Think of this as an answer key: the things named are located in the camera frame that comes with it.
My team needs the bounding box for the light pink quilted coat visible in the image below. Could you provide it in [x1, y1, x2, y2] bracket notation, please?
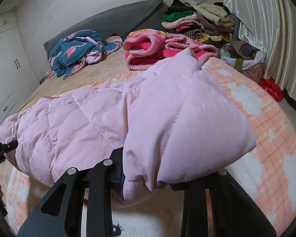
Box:
[0, 49, 256, 208]

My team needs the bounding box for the bag stuffed with clothes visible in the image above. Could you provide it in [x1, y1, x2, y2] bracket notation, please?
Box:
[220, 41, 266, 83]

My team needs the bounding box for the pile of folded clothes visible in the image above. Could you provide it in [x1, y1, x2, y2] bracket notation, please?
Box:
[161, 0, 235, 47]

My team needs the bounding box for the orange plaid bear blanket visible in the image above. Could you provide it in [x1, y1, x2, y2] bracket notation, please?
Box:
[2, 57, 296, 236]

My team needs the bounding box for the tan bed sheet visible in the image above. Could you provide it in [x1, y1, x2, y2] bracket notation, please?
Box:
[0, 36, 149, 178]

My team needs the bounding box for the blue flamingo print quilt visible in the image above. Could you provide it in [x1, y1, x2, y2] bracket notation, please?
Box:
[48, 29, 122, 79]

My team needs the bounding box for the red plastic bag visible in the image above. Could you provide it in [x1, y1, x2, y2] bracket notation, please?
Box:
[258, 77, 284, 102]

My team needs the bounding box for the hot pink fleece blanket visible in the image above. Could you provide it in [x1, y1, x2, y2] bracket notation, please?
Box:
[123, 28, 218, 71]

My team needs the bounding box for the grey fabric headboard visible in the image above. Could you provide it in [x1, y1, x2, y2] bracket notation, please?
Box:
[44, 0, 164, 55]

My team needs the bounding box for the cream satin curtain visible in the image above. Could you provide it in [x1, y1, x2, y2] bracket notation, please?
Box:
[224, 0, 296, 101]

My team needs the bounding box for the white wardrobe with black handles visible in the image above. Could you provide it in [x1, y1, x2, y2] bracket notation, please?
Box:
[0, 12, 39, 125]

